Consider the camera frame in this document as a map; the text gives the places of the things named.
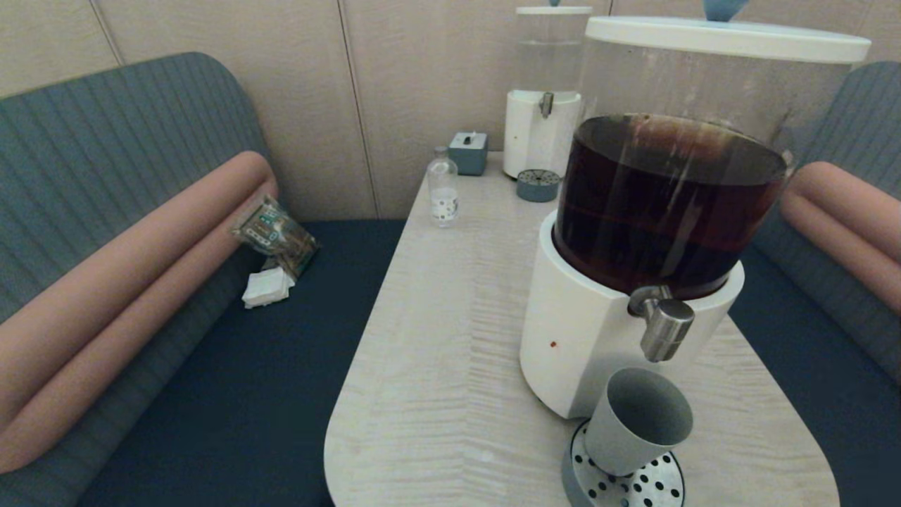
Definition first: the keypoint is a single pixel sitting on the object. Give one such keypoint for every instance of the grey plastic cup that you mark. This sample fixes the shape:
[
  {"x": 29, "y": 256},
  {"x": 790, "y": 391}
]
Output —
[{"x": 633, "y": 429}]

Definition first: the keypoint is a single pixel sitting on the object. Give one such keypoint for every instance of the clear plastic bottle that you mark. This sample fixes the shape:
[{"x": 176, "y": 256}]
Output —
[{"x": 443, "y": 197}]

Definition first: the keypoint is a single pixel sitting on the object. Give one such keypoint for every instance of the small grey box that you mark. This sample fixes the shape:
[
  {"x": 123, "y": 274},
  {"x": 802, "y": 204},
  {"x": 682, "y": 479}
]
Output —
[{"x": 468, "y": 155}]

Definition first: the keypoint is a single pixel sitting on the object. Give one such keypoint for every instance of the grey perforated drip tray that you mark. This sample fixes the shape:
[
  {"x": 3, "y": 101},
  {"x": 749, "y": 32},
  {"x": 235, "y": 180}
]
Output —
[
  {"x": 538, "y": 186},
  {"x": 654, "y": 489}
]

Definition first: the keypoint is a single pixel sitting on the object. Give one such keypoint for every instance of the water-filled drink dispenser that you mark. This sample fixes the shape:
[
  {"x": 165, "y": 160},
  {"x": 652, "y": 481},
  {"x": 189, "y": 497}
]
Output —
[{"x": 535, "y": 141}]

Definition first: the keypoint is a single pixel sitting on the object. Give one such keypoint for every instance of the tea-filled drink dispenser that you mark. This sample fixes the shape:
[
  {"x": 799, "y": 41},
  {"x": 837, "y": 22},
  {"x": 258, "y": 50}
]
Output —
[{"x": 584, "y": 324}]

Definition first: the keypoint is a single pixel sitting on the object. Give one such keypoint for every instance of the green snack bag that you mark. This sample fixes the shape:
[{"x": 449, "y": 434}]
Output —
[{"x": 274, "y": 236}]

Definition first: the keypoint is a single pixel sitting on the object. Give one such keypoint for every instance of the steel dispenser tap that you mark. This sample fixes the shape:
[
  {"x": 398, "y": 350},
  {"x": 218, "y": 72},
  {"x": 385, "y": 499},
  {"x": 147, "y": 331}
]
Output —
[
  {"x": 546, "y": 104},
  {"x": 665, "y": 331}
]

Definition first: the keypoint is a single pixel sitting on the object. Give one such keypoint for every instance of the white folded napkins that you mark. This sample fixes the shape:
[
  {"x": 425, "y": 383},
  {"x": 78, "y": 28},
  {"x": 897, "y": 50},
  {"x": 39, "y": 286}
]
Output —
[{"x": 267, "y": 289}]

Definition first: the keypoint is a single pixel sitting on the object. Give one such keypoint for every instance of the navy seat cushion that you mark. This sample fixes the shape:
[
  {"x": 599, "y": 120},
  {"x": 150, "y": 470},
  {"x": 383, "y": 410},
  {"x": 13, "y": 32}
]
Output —
[
  {"x": 830, "y": 394},
  {"x": 246, "y": 394}
]

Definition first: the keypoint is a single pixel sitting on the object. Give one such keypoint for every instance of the white dispenser lid blue knob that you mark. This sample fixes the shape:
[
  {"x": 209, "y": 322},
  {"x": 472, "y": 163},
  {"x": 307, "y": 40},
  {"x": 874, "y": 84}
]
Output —
[
  {"x": 725, "y": 39},
  {"x": 549, "y": 10}
]

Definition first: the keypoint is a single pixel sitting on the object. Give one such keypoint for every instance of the pink cylindrical bolster cushion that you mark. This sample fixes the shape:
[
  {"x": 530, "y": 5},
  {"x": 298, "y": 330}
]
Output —
[
  {"x": 141, "y": 246},
  {"x": 105, "y": 352},
  {"x": 845, "y": 246},
  {"x": 859, "y": 197}
]

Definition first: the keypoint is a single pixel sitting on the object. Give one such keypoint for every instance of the blue-grey ribbed booth sofa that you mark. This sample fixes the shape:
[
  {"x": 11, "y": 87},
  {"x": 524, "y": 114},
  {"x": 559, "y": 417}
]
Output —
[
  {"x": 105, "y": 127},
  {"x": 873, "y": 120}
]

